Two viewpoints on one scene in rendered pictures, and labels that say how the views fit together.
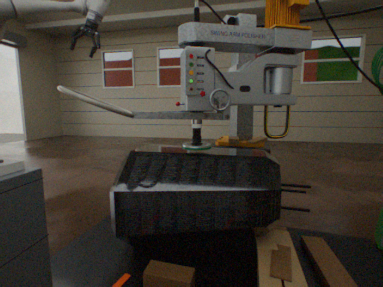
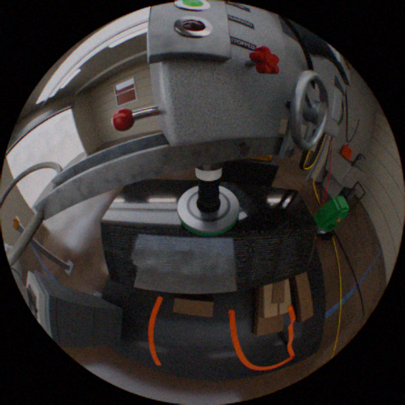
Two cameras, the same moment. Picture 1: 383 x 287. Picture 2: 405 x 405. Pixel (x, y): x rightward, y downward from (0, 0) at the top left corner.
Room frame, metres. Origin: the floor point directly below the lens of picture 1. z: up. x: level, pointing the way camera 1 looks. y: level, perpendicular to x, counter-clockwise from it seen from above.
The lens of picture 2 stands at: (1.29, 0.01, 1.16)
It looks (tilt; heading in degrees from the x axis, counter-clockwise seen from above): 47 degrees down; 352
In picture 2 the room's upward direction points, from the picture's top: 3 degrees counter-clockwise
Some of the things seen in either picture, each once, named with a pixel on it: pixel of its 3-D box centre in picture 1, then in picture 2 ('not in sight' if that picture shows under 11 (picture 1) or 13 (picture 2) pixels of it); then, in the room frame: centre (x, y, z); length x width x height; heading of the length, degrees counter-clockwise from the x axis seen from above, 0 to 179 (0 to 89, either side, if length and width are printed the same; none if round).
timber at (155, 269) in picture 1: (169, 279); (193, 306); (1.19, 0.13, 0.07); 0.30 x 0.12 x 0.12; 75
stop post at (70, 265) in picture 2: not in sight; (41, 249); (1.49, 1.93, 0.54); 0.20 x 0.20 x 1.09; 73
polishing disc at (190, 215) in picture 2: (196, 144); (208, 204); (1.55, -0.05, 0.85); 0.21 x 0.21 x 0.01
